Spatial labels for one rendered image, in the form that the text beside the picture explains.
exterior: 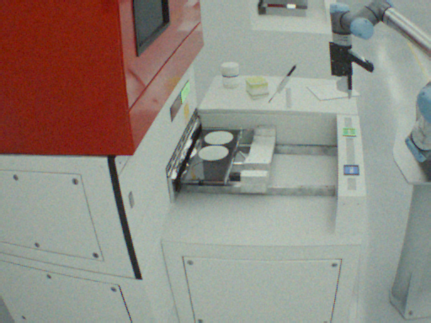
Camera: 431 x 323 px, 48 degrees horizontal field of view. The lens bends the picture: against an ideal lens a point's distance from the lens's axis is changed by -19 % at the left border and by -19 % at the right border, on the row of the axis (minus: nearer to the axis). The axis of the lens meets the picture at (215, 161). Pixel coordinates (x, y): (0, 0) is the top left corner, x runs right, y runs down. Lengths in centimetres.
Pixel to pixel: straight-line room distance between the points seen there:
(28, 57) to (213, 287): 98
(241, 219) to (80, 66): 78
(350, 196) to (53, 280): 99
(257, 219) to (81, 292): 63
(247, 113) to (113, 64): 97
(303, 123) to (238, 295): 71
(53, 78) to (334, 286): 109
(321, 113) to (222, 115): 38
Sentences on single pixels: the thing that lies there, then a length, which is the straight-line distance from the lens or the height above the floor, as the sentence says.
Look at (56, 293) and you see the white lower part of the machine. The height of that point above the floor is 68.
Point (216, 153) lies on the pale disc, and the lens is 198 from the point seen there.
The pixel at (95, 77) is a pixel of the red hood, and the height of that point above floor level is 143.
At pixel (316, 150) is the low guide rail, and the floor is 84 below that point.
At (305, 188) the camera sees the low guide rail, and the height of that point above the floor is 85.
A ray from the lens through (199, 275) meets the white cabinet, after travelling 179.
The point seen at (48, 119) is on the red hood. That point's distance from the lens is 140.
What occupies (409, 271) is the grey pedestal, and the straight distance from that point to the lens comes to 247.
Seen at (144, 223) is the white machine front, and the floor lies 95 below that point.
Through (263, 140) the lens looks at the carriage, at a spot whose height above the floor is 88.
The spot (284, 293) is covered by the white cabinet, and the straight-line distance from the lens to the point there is 180.
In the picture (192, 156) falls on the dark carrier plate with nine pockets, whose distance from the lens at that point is 198.
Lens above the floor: 186
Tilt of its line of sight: 30 degrees down
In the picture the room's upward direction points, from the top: 5 degrees counter-clockwise
